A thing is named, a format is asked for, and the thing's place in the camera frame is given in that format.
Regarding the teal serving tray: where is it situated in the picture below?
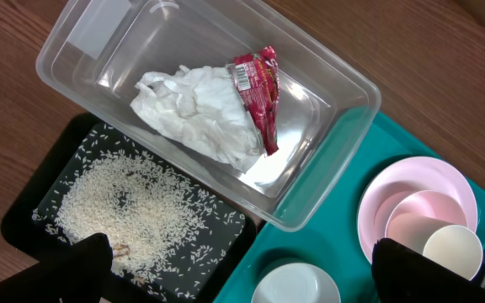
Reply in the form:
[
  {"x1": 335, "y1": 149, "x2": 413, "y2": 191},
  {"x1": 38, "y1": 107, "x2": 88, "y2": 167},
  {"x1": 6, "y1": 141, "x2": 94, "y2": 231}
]
[{"x1": 216, "y1": 113, "x2": 485, "y2": 302}]

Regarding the cream cup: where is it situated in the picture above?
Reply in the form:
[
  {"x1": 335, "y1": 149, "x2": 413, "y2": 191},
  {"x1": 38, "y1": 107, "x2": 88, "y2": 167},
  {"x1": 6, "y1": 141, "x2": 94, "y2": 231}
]
[{"x1": 422, "y1": 225, "x2": 483, "y2": 280}]

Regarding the grey bowl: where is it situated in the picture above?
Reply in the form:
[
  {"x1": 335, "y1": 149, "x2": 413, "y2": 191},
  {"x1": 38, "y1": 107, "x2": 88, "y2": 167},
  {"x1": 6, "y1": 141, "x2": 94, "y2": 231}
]
[{"x1": 251, "y1": 259, "x2": 342, "y2": 303}]

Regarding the white tissue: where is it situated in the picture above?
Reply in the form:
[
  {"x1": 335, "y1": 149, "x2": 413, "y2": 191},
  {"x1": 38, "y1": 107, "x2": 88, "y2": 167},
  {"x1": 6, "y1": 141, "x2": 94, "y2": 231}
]
[{"x1": 131, "y1": 65, "x2": 264, "y2": 173}]

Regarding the red snack wrapper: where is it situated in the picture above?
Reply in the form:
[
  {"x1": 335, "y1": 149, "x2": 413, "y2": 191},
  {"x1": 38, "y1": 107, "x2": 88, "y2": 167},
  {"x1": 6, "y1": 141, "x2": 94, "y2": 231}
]
[{"x1": 226, "y1": 46, "x2": 280, "y2": 156}]

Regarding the pink bowl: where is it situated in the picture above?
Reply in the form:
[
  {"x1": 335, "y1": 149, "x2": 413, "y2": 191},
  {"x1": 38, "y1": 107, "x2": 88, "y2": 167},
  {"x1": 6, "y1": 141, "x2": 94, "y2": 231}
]
[{"x1": 385, "y1": 190, "x2": 468, "y2": 254}]

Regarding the black tray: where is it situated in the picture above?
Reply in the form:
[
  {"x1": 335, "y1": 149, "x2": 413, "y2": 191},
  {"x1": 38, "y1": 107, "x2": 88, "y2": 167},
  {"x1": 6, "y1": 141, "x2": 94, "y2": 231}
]
[{"x1": 1, "y1": 114, "x2": 256, "y2": 302}]

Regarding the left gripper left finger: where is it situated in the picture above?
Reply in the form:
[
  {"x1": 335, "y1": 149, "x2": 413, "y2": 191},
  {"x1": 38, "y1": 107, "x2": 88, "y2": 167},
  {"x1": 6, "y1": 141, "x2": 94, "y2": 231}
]
[{"x1": 0, "y1": 233, "x2": 113, "y2": 303}]

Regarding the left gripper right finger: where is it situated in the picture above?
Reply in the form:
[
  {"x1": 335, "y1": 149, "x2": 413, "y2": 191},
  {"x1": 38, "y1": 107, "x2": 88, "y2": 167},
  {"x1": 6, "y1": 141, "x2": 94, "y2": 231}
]
[{"x1": 371, "y1": 238, "x2": 485, "y2": 303}]

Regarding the clear plastic bin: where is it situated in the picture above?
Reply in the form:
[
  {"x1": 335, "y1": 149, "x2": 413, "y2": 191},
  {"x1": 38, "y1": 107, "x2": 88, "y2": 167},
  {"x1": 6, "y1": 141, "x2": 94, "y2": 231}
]
[{"x1": 35, "y1": 0, "x2": 381, "y2": 231}]

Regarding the white rice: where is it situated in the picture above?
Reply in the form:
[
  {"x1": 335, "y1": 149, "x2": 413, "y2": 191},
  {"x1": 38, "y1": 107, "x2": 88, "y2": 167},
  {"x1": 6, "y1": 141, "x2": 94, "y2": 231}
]
[{"x1": 31, "y1": 123, "x2": 255, "y2": 302}]

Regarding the pink plate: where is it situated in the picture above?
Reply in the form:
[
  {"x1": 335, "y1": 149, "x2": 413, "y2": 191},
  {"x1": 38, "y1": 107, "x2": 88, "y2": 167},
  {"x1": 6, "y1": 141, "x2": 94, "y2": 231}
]
[{"x1": 357, "y1": 157, "x2": 478, "y2": 262}]

